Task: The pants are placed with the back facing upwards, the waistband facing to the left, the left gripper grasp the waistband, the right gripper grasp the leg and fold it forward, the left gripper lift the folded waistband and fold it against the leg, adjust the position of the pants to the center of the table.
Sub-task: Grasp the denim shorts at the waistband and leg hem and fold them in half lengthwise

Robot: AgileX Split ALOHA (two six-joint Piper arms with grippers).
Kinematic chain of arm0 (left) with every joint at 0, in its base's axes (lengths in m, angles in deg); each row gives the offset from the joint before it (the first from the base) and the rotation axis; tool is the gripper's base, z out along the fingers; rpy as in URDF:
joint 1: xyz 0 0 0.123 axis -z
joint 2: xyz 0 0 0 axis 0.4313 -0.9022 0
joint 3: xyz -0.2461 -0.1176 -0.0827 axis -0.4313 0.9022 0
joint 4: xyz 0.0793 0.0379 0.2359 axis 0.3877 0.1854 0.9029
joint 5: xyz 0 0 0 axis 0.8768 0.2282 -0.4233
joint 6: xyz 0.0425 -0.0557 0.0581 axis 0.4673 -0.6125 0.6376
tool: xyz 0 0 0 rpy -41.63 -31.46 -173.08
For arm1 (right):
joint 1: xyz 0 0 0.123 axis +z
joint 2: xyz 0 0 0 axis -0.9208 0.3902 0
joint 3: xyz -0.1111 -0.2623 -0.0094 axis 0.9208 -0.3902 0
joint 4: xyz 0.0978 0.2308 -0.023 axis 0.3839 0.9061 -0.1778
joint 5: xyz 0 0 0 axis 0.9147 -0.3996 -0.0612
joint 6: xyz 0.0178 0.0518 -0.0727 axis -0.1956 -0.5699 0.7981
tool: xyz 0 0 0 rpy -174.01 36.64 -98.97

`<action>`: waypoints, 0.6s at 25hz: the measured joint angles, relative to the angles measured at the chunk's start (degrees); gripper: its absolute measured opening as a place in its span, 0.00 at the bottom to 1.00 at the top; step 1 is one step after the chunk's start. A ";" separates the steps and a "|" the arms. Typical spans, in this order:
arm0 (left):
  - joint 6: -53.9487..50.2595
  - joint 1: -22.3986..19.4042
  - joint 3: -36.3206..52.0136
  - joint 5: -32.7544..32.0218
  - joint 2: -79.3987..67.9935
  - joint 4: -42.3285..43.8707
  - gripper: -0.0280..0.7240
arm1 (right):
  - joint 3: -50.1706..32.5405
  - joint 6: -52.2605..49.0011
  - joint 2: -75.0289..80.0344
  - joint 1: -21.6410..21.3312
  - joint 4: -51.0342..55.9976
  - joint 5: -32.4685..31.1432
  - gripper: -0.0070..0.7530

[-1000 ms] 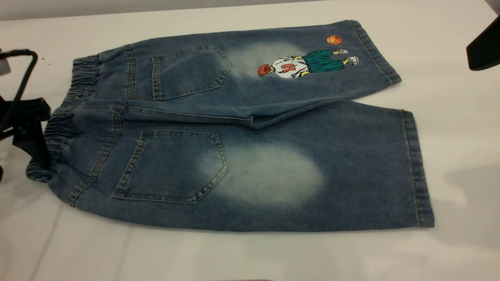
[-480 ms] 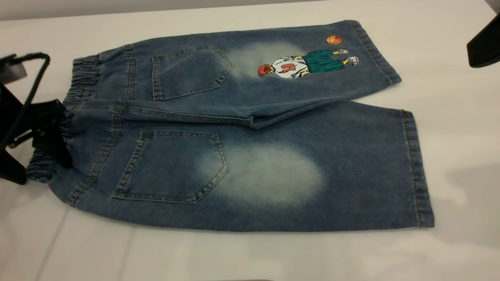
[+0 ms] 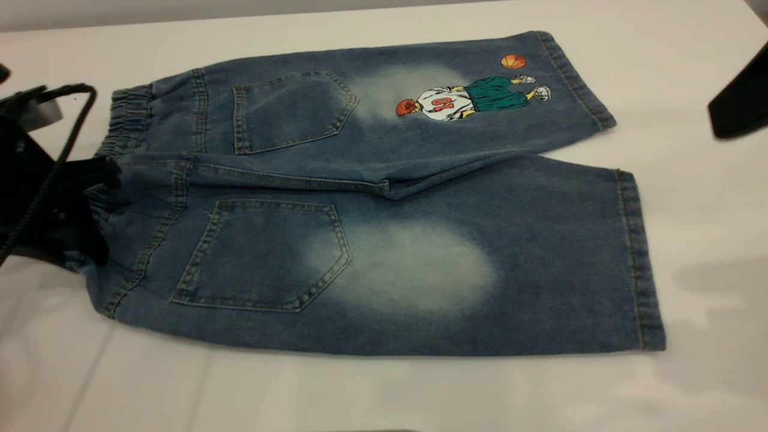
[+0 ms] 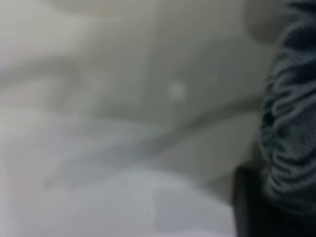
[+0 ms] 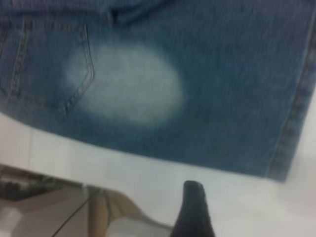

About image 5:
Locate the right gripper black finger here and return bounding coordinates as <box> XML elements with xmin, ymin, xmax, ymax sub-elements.
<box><xmin>172</xmin><ymin>180</ymin><xmax>217</xmax><ymax>237</ymax></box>

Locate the blue denim shorts cartoon print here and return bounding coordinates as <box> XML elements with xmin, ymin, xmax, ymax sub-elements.
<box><xmin>0</xmin><ymin>0</ymin><xmax>316</xmax><ymax>184</ymax></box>

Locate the thin black floor cable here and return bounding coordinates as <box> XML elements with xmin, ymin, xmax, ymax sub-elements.
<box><xmin>52</xmin><ymin>195</ymin><xmax>89</xmax><ymax>237</ymax></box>

